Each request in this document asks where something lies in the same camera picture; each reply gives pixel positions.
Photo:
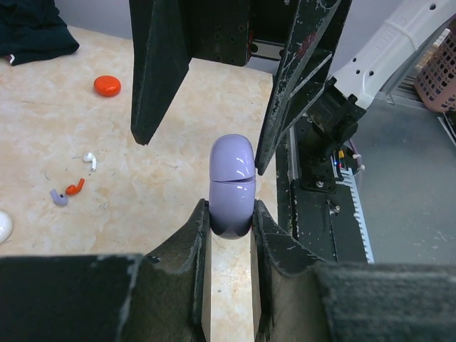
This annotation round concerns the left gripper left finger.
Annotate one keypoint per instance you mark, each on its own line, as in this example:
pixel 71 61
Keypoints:
pixel 160 296

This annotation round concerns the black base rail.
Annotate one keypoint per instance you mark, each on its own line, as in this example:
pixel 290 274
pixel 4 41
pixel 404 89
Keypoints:
pixel 319 205

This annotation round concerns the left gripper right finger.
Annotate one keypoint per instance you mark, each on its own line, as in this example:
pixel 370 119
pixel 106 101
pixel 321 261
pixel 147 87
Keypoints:
pixel 298 296

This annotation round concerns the white earbud charging case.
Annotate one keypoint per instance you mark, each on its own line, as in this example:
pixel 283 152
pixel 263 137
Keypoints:
pixel 6 226

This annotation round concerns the orange earbud far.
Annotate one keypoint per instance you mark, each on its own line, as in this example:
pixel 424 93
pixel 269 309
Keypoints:
pixel 72 190

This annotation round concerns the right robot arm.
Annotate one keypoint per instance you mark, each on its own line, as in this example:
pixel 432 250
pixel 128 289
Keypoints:
pixel 350 90

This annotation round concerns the dark blue cloth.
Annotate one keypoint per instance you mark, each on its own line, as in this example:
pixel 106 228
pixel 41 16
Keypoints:
pixel 34 31

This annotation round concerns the purple earbud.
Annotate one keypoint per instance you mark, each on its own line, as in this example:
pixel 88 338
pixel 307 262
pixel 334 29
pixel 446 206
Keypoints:
pixel 59 199

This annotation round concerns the white earbud far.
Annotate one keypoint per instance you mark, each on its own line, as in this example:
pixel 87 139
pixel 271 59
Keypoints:
pixel 91 158

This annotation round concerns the pink plastic basket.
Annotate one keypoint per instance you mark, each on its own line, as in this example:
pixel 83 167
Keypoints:
pixel 435 84

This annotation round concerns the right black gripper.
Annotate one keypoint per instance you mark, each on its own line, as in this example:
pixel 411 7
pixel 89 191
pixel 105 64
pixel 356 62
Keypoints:
pixel 229 32

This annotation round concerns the orange earbud charging case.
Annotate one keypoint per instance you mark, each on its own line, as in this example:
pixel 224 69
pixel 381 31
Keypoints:
pixel 107 86

